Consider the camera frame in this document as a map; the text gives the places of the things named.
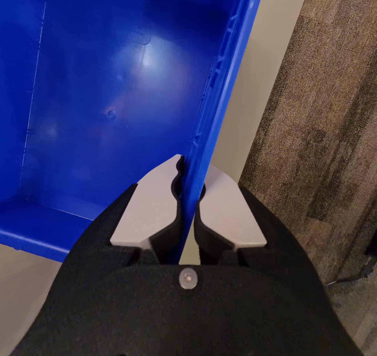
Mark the blue plastic bin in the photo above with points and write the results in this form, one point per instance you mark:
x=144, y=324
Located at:
x=117, y=96

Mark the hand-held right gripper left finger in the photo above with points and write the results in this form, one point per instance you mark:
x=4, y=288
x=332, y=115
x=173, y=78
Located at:
x=144, y=211

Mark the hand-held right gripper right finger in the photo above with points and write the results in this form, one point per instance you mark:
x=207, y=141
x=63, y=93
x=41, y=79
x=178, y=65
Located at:
x=232, y=214

